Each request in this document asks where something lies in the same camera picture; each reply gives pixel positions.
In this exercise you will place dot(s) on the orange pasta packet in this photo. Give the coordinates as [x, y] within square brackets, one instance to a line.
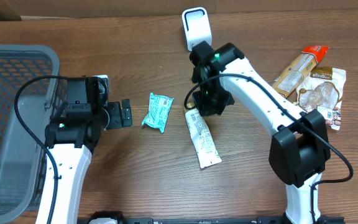
[299, 68]

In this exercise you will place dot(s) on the white barcode scanner stand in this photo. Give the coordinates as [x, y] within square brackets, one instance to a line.
[196, 27]

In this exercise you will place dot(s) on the teal snack packet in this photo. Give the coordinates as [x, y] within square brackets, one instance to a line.
[159, 108]

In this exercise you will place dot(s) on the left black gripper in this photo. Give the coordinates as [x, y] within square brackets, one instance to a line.
[117, 115]

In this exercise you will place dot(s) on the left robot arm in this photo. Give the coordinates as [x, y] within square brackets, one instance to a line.
[71, 137]

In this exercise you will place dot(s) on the grey plastic shopping basket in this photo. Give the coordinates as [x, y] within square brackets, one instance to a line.
[22, 161]

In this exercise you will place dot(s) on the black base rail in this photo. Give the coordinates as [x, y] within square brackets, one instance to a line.
[118, 217]

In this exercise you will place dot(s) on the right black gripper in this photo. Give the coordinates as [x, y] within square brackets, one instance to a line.
[212, 104]

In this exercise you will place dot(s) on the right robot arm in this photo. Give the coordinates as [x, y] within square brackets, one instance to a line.
[298, 149]

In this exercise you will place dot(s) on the white tube with gold cap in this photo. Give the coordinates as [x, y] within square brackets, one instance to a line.
[202, 139]

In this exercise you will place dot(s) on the beige Pantree snack bag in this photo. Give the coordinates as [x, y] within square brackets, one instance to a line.
[322, 90]

